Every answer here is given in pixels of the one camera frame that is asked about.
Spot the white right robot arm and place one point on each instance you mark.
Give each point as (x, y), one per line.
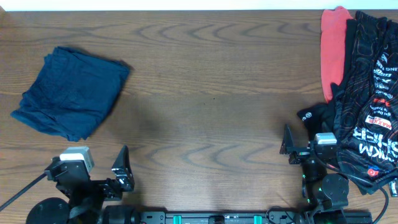
(326, 193)

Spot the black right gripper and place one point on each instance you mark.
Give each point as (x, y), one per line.
(300, 154)

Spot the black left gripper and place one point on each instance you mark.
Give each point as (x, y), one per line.
(101, 185)

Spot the dark navy shorts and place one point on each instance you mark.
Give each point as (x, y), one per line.
(72, 95)

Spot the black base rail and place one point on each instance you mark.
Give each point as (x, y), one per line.
(274, 215)

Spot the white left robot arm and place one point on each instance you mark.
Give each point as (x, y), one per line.
(90, 210)

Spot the red orange cloth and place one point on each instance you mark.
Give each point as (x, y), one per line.
(332, 48)

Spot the black printed garment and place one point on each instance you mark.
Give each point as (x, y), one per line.
(363, 111)

